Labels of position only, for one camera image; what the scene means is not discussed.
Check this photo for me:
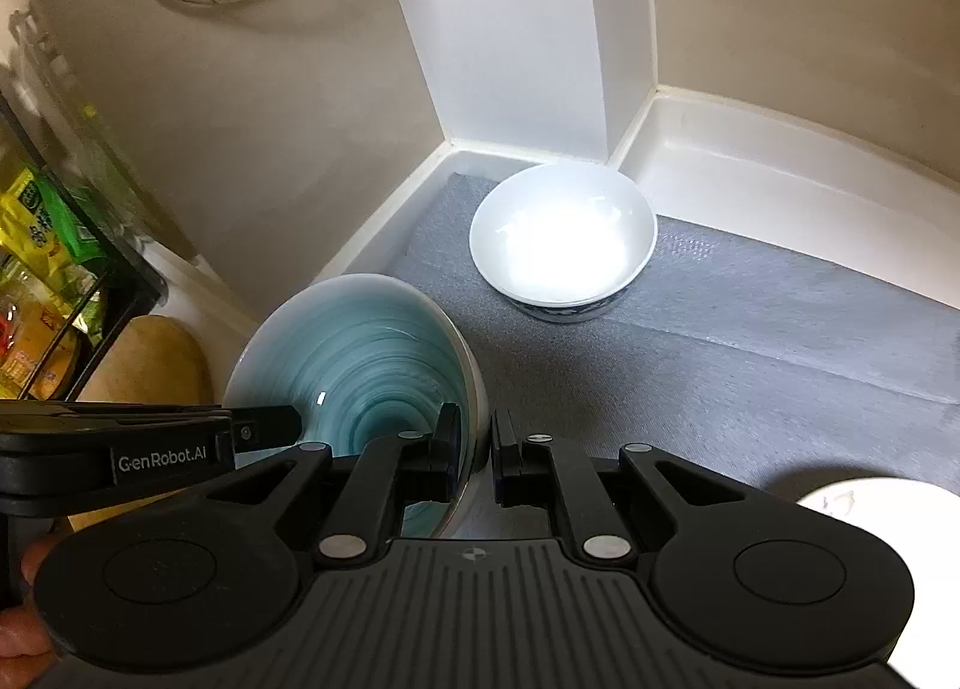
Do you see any white bowl blue pattern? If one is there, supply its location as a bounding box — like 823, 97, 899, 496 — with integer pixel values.
469, 161, 659, 324

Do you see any person's left hand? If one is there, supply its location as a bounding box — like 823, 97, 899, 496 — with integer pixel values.
2, 533, 60, 664

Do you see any teal glazed bowl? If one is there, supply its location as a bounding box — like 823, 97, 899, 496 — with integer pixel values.
224, 273, 490, 538

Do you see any yellow green snack packet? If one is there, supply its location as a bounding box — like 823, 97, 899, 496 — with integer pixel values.
2, 166, 106, 276

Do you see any bamboo cutting board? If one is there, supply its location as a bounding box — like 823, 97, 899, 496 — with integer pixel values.
67, 314, 217, 533

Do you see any grey counter mat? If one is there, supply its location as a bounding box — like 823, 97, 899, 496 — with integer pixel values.
392, 174, 958, 499

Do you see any black spice rack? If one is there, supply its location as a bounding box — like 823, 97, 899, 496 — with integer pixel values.
2, 65, 166, 400

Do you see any yellow oil bottle red cap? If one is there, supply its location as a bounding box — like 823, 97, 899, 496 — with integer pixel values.
2, 279, 78, 400

